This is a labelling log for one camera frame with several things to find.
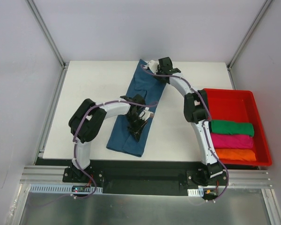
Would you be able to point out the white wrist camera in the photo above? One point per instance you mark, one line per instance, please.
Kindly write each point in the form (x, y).
(145, 115)
(153, 66)

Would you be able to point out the orange rolled t shirt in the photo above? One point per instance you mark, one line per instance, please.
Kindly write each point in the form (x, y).
(236, 155)

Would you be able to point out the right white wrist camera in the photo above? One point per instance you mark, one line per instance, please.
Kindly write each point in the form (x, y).
(153, 66)

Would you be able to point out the left slotted cable duct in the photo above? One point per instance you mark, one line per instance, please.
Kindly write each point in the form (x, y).
(64, 189)

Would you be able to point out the green rolled t shirt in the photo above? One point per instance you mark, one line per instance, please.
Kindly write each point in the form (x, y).
(226, 127)

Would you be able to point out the aluminium front rail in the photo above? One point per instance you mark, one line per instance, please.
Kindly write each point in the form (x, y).
(48, 174)

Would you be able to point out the aluminium frame post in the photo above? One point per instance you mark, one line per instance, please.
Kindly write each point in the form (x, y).
(44, 29)
(253, 26)

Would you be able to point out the right slotted cable duct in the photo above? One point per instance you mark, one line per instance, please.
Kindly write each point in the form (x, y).
(195, 192)

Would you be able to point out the right aluminium frame post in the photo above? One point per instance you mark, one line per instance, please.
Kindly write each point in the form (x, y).
(253, 26)

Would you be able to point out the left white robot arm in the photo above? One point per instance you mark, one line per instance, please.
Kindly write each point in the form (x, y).
(86, 123)

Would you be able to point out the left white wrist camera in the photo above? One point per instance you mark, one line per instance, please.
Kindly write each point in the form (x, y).
(145, 115)

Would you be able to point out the left aluminium frame post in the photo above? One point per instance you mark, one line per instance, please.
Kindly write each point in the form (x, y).
(44, 29)

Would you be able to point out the blue t shirt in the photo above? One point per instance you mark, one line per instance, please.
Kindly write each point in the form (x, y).
(145, 90)

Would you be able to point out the red plastic bin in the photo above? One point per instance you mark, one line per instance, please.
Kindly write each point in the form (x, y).
(240, 106)

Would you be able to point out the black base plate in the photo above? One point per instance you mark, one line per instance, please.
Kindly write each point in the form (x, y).
(145, 177)

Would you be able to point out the pink rolled t shirt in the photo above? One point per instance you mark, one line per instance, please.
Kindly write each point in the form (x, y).
(232, 141)

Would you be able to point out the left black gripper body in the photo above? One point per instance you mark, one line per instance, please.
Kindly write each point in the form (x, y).
(136, 123)

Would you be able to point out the slotted cable duct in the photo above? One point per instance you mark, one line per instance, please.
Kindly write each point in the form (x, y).
(195, 192)
(64, 189)

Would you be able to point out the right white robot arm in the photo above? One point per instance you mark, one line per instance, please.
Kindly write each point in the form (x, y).
(196, 112)

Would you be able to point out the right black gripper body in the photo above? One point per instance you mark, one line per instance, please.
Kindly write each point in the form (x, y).
(169, 70)

